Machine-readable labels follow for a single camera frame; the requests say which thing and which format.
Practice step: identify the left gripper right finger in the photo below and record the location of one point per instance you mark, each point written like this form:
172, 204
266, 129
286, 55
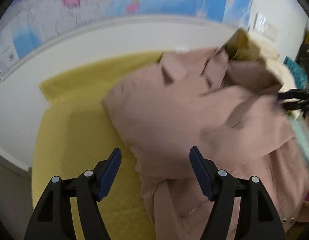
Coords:
257, 218

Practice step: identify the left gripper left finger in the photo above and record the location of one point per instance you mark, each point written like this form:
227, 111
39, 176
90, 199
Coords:
52, 216

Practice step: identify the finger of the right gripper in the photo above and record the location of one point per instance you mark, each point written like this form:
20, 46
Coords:
300, 94
301, 105

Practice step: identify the pink coat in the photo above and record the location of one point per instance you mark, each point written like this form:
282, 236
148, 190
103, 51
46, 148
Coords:
228, 110

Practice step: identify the upper blue plastic basket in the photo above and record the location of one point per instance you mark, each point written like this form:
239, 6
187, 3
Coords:
298, 73

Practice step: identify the cream garment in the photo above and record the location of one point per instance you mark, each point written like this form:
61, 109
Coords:
273, 62

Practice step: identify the mustard yellow garment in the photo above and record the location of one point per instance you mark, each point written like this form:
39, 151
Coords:
240, 48

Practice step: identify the patterned yellow bed sheet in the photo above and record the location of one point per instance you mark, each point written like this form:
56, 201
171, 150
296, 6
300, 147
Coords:
76, 133

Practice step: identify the white wall switch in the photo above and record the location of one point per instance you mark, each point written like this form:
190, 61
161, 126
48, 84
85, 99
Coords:
273, 32

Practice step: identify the middle white wall socket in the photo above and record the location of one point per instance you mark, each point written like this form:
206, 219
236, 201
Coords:
266, 28

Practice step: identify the white wall socket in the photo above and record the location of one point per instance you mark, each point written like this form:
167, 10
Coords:
266, 28
259, 22

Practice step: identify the left white wall socket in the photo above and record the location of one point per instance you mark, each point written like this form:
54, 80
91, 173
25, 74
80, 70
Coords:
259, 22

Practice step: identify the colourful wall map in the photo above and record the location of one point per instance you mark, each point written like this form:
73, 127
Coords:
25, 25

